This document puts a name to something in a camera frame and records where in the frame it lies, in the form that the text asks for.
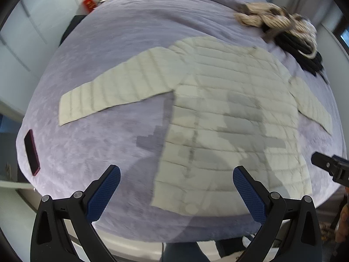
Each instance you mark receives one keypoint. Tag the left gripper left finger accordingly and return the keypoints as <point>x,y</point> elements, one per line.
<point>50,240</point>

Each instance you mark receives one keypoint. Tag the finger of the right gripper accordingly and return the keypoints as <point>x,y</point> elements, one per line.
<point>337,167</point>

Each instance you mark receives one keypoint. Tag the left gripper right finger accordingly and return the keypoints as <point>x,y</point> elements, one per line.
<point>302,241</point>

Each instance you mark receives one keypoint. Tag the cream quilted down jacket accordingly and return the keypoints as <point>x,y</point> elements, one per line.
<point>232,106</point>

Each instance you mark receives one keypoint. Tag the person's right hand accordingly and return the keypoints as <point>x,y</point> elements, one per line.
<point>343,228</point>

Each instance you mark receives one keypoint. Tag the red-edged smartphone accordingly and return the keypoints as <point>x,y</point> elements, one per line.
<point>31,152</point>

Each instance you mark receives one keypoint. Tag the black folded garment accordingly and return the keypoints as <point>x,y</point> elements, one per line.
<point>296,48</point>

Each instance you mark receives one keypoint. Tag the beige striped garment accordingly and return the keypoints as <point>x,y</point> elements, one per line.
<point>278,20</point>

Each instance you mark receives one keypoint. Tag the white cabinet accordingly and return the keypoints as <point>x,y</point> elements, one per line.
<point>29,38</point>

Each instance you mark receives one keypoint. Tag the red gift box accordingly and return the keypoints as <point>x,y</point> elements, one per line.
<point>89,5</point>

